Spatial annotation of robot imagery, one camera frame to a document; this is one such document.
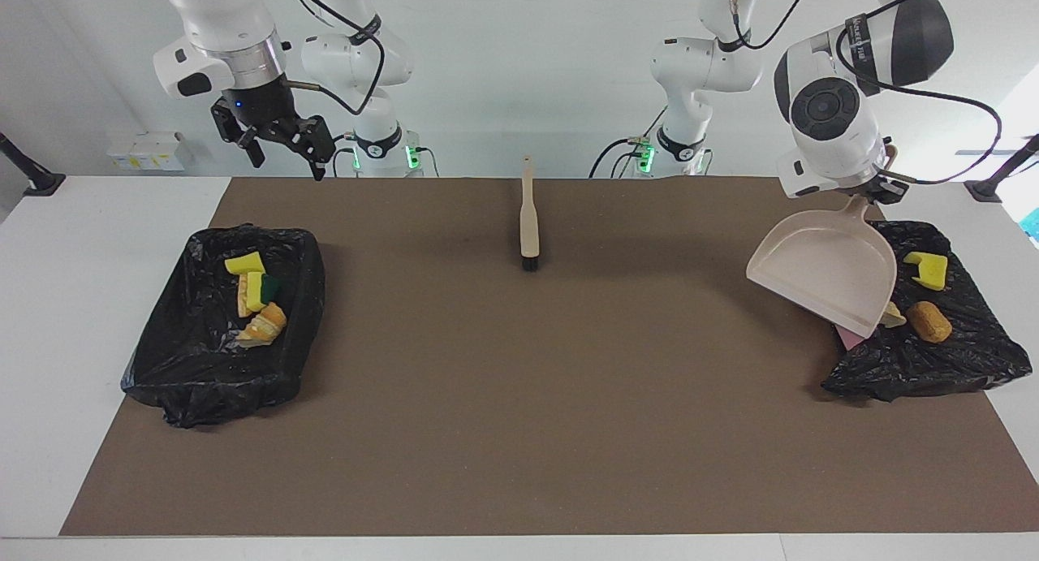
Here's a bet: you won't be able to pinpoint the beige brush with black bristles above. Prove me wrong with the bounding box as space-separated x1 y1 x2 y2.
519 156 541 272

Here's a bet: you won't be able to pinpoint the brown table mat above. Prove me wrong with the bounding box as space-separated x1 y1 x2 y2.
59 177 1039 537

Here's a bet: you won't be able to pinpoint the large striped croissant piece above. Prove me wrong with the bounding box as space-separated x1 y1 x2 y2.
235 301 288 349

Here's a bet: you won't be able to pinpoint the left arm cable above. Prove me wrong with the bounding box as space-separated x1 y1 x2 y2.
834 0 1004 187

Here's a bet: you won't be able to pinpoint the white wall socket boxes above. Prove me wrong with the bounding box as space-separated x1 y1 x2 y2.
106 132 196 172

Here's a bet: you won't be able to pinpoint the beige plastic dustpan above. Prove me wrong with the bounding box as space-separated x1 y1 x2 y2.
745 196 899 340

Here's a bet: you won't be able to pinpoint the notched yellow sponge piece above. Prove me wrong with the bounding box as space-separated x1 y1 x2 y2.
903 251 950 291

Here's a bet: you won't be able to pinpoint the green and yellow sponge piece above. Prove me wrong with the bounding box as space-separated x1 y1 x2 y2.
245 270 282 313

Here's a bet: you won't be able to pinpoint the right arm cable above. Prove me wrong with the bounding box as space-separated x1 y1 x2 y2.
280 0 386 117

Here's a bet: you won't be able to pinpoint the crumpled black trash bag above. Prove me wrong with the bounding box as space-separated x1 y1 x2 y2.
804 219 1033 403

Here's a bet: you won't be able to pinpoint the brown bread roll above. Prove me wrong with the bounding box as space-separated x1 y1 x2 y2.
907 300 953 343

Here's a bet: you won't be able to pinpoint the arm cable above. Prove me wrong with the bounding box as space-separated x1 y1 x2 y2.
280 0 386 117
834 0 1004 187

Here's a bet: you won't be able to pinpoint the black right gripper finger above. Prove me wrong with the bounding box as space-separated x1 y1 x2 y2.
210 97 267 170
276 115 337 182

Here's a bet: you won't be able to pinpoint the black camera stand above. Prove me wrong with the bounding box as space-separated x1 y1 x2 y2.
964 134 1039 203
0 132 67 197

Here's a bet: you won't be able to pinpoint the black base cable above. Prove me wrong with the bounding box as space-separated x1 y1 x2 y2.
589 136 650 180
329 134 360 178

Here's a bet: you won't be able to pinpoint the black bag lined bin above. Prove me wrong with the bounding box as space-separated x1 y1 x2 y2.
120 225 326 429

